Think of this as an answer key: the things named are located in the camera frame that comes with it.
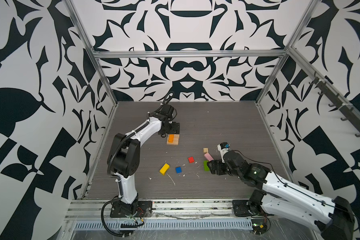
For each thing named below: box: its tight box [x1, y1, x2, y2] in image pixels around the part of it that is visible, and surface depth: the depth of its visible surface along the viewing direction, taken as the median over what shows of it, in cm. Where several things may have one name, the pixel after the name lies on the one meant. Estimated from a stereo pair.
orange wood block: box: [167, 134, 175, 143], surface depth 101 cm
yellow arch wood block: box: [159, 163, 170, 176], surface depth 87 cm
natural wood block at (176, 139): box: [173, 134, 180, 146], surface depth 101 cm
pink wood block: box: [204, 152, 214, 162], surface depth 93 cm
